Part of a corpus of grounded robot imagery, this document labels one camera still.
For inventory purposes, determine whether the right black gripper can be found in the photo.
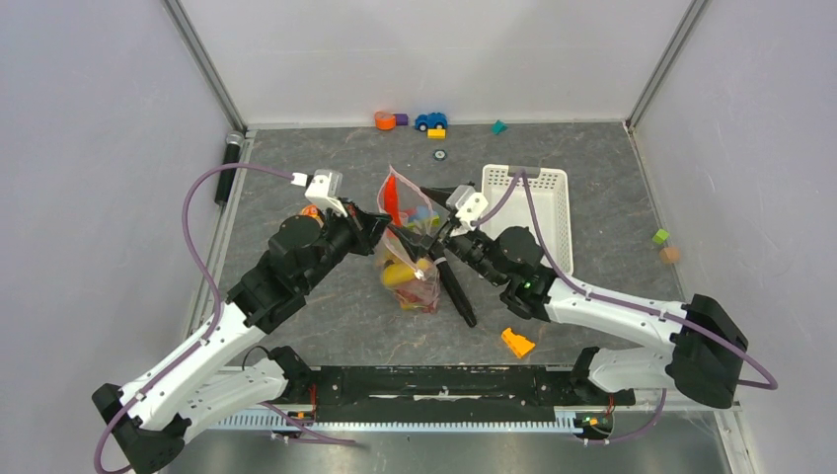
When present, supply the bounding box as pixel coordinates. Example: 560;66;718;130
388;187;506;288

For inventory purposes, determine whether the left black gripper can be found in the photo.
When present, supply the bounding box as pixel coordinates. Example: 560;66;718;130
300;197;393;291

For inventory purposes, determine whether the orange carrot toy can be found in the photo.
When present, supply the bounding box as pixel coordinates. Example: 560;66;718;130
382;175;402;226

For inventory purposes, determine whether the yellow corn toy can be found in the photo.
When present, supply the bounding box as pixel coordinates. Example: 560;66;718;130
381;260;432;288

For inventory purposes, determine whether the clear polka dot zip bag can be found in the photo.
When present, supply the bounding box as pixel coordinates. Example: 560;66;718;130
375;167;440;313

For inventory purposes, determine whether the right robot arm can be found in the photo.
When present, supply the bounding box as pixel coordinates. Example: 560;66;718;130
390;186;748;409

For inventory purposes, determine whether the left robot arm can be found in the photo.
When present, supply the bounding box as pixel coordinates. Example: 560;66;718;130
92;200;392;473

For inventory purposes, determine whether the multicolour brick stack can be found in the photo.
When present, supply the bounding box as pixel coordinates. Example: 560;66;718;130
399;205;440;233

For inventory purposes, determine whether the citrus slice toy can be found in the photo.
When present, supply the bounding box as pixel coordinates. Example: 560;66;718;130
299;204;321;218

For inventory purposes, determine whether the yellow brick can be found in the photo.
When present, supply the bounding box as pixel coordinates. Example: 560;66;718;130
426;128;446;140

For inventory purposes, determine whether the black microphone on table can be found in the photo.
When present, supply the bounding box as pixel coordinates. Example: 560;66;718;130
434;257;478;328

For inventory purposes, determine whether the blue toy car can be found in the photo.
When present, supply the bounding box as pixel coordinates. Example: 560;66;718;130
414;112;448;132

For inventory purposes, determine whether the teal block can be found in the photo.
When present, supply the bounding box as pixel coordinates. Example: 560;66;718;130
492;119;507;135

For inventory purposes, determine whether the white perforated basket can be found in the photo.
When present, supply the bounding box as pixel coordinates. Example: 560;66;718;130
481;164;574;276

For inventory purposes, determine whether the orange cheese wedge toy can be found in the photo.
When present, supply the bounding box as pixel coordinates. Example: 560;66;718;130
500;328;536;359

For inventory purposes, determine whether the green cube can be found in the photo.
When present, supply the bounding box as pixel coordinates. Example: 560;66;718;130
652;228;670;246

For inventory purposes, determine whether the tan wooden cube right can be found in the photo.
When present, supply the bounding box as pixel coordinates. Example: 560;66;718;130
658;246;681;265

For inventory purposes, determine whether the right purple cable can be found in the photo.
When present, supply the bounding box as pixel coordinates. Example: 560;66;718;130
470;170;780;446

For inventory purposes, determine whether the black microphone at wall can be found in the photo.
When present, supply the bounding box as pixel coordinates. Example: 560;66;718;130
214;131;246;206

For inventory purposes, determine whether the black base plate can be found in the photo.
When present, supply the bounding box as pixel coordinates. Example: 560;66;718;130
276;347;636;424

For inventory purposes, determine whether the white toothed cable rail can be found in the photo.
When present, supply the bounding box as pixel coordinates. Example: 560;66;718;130
209;408;582;435

